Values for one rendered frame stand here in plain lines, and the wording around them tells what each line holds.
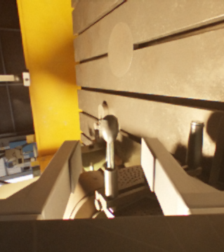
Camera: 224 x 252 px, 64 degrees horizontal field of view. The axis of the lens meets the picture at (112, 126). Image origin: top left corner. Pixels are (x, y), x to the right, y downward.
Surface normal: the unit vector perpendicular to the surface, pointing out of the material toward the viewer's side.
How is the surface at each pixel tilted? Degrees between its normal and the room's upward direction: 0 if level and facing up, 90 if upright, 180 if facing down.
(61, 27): 90
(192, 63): 0
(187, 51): 0
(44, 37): 90
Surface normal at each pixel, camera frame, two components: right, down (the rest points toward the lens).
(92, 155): 0.45, 0.22
